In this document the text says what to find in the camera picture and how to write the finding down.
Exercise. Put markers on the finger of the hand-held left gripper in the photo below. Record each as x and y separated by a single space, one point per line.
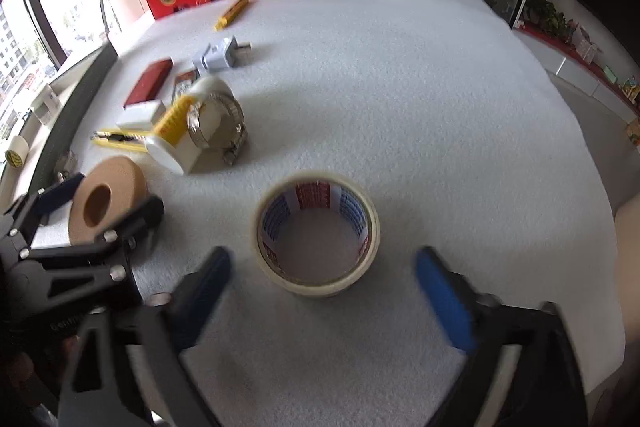
135 219
60 197

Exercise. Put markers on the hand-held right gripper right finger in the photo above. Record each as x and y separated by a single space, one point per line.
445 302

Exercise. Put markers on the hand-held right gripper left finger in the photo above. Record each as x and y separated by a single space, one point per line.
210 287

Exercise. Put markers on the brown tape roll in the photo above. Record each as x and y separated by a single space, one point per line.
125 177

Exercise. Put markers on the yellow utility knife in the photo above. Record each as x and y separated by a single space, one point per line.
115 138

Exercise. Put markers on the white tray grey rim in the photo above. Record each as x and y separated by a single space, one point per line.
82 99

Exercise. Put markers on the white bottle yellow label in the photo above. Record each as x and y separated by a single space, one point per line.
172 122

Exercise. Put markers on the cream masking tape roll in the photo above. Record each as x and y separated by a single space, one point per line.
350 212

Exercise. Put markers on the large white jar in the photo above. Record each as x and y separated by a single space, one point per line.
212 87

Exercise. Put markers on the cream tape roll black label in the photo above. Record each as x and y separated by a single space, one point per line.
15 152

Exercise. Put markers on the small white box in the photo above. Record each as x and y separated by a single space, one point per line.
142 113

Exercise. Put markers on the red flat box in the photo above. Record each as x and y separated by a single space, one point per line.
148 82

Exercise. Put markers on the red printed packet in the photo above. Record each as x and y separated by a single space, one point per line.
182 82

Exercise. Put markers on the white plug adapter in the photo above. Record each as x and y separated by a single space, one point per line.
215 57

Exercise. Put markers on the low white sideboard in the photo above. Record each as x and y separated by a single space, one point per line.
585 74

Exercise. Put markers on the potted green plant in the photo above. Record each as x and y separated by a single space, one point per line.
547 14

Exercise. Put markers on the black window frame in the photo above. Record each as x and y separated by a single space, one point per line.
45 22

